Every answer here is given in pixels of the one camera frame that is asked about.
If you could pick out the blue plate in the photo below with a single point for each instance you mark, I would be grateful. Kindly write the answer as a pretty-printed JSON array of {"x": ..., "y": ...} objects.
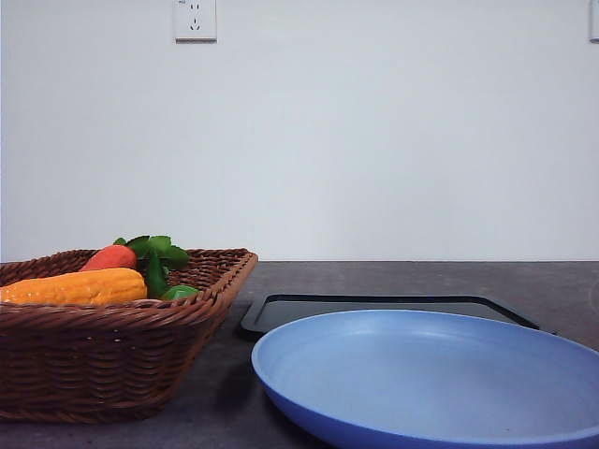
[{"x": 426, "y": 379}]

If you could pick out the brown wicker basket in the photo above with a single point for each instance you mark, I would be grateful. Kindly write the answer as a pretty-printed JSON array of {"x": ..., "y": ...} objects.
[{"x": 109, "y": 362}]

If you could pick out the black rectangular tray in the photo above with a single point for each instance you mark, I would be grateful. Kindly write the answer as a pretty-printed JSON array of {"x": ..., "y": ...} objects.
[{"x": 276, "y": 312}]

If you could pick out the green toy vegetable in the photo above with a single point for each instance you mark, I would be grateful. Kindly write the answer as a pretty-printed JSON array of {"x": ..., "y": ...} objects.
[{"x": 180, "y": 291}]

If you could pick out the orange toy carrot with leaves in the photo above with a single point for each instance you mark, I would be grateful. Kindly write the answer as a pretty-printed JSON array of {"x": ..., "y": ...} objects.
[{"x": 111, "y": 256}]

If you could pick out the yellow toy corn cob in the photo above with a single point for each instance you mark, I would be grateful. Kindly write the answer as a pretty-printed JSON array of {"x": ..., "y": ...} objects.
[{"x": 87, "y": 287}]

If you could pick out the white wall power socket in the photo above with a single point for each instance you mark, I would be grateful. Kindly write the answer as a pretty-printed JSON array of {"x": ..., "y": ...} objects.
[{"x": 195, "y": 22}]

